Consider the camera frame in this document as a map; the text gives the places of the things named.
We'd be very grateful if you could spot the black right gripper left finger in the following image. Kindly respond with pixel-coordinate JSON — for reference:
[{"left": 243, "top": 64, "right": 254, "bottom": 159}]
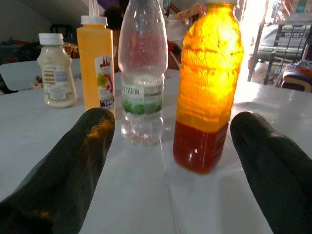
[{"left": 0, "top": 107, "right": 116, "bottom": 234}]

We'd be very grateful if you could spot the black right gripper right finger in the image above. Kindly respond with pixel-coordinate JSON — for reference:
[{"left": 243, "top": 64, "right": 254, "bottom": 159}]
[{"left": 230, "top": 111, "right": 312, "bottom": 234}]

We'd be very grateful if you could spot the orange red sauce bottle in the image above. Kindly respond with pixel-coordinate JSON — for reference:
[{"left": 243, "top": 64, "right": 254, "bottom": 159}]
[{"left": 172, "top": 0, "right": 244, "bottom": 175}]

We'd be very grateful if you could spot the cream mayonnaise bottle white cap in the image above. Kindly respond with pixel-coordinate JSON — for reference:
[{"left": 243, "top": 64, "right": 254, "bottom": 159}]
[{"left": 36, "top": 33, "right": 78, "bottom": 109}]

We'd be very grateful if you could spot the silver car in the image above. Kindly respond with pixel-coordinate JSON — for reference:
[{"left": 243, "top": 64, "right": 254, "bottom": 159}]
[{"left": 258, "top": 23, "right": 312, "bottom": 61}]

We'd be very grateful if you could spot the clear plastic water bottle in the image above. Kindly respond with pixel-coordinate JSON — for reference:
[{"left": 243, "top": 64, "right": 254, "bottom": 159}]
[{"left": 117, "top": 0, "right": 169, "bottom": 146}]

